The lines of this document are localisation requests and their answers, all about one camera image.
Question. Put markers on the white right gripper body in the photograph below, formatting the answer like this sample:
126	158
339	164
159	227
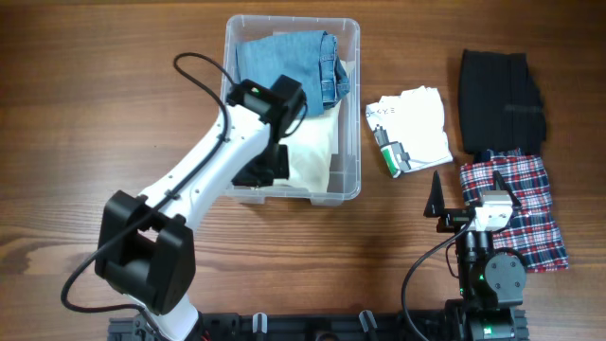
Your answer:
508	219

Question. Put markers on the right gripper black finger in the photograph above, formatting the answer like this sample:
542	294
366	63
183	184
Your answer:
435	205
500	184

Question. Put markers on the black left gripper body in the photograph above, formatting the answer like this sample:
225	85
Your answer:
273	164

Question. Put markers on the cream cloth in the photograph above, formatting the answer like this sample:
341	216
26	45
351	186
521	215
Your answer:
310	151

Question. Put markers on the blue jeans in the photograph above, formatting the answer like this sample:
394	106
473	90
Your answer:
309	57

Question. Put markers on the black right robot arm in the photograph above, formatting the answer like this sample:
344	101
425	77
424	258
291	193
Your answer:
491	279

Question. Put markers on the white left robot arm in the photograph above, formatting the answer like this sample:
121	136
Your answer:
146	242

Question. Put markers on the red plaid folded shirt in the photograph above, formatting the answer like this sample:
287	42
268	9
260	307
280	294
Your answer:
532	230

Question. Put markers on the black folded garment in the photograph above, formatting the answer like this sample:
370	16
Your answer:
500	105

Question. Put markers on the white printed t-shirt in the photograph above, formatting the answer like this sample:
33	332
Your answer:
409	129

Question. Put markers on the clear plastic storage bin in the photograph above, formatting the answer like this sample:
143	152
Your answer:
345	165

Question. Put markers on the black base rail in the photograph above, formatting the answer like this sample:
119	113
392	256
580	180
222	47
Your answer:
434	325

